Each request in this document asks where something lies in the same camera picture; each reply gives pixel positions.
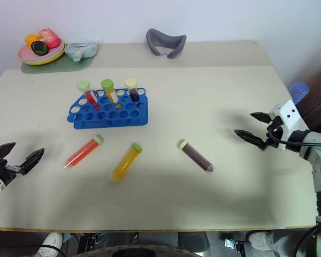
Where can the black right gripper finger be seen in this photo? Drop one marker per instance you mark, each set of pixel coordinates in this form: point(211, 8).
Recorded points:
point(248, 136)
point(262, 117)

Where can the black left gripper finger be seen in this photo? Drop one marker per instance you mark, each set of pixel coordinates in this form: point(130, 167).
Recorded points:
point(32, 160)
point(5, 150)

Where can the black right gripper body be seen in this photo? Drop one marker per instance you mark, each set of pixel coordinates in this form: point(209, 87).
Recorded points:
point(274, 140)

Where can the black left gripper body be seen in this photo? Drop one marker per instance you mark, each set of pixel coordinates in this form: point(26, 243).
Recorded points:
point(1, 170)

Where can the red liquid tube, pale green cap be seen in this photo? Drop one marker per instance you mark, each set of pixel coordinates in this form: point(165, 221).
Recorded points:
point(83, 152)
point(83, 86)

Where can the dark liquid tube, cream cap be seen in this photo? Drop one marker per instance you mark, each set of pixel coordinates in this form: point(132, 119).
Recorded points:
point(131, 83)
point(196, 156)

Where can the blue plastic test tube rack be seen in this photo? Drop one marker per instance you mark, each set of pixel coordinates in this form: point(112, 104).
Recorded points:
point(107, 117)

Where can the yellow liquid tube, green cap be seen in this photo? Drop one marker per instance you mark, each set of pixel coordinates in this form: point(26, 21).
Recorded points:
point(107, 85)
point(125, 164)

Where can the blue ribbed cap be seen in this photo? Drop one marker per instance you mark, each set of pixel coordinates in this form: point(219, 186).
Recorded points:
point(299, 90)

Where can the white shoe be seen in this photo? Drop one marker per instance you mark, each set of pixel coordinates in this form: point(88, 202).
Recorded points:
point(260, 240)
point(50, 242)

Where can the plate stack with toy food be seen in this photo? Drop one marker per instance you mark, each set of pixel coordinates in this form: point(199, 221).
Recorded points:
point(33, 62)

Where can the pink plate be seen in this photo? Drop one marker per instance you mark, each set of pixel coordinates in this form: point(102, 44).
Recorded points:
point(24, 52)

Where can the green table mat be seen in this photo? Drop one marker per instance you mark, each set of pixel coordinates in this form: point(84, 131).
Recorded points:
point(69, 66)

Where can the black and green toy fruit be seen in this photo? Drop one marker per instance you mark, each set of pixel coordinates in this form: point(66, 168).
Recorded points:
point(38, 48)

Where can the yellow plate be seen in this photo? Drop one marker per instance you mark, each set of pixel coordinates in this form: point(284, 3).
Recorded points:
point(61, 53)

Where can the orange toy fruit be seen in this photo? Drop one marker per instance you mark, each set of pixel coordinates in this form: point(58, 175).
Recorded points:
point(30, 38)

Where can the red toy apple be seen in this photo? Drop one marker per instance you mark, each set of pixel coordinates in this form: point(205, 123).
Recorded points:
point(50, 37)

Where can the pale blue plastic pouch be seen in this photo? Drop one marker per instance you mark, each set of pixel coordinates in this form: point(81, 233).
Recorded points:
point(83, 49)

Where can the grey curved foam pad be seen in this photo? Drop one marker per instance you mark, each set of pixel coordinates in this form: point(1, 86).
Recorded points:
point(152, 40)

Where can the metal caster bracket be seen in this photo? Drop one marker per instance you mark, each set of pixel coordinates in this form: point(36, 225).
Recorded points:
point(234, 245)

